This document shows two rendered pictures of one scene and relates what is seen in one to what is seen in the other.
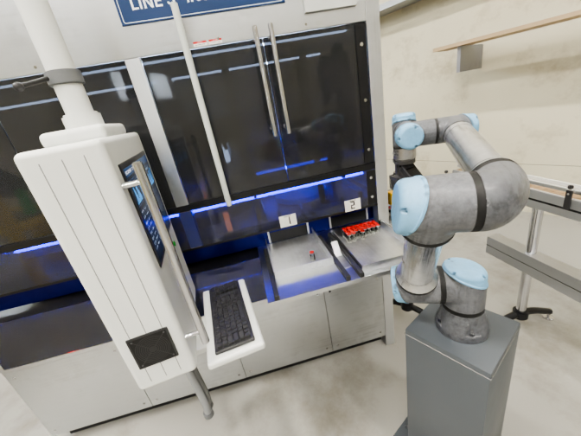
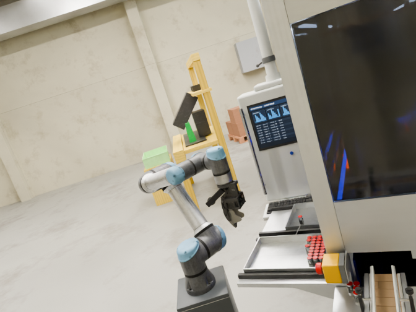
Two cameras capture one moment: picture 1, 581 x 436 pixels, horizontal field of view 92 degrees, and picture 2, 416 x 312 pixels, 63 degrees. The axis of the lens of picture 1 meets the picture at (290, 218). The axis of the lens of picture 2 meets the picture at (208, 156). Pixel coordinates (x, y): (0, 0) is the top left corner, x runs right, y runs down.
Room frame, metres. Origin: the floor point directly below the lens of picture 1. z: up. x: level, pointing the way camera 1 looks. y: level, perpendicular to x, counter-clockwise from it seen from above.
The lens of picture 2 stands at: (1.72, -1.57, 1.73)
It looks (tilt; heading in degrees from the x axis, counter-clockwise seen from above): 12 degrees down; 125
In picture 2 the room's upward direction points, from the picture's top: 18 degrees counter-clockwise
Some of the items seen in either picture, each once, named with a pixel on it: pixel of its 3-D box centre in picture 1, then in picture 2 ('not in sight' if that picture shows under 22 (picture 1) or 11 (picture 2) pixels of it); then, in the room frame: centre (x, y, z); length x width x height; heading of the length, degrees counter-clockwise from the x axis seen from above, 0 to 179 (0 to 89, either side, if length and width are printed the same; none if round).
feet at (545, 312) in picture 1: (519, 318); not in sight; (1.28, -1.29, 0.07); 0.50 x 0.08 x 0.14; 97
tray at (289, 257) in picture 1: (296, 250); (323, 214); (1.18, 0.00, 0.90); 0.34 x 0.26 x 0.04; 7
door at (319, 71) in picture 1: (323, 106); not in sight; (1.32, -0.24, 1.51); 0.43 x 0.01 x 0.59; 97
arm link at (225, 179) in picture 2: (403, 153); (223, 177); (0.96, -0.43, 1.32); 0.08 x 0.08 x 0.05
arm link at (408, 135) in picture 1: (413, 134); (200, 162); (0.86, -0.42, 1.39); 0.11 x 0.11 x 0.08; 72
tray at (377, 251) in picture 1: (373, 243); (288, 254); (1.11, -0.35, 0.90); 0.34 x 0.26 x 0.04; 7
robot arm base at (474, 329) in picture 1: (462, 313); (197, 277); (0.67, -0.48, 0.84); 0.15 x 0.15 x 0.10
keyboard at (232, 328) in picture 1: (228, 310); (298, 202); (0.94, 0.32, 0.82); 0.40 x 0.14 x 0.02; 15
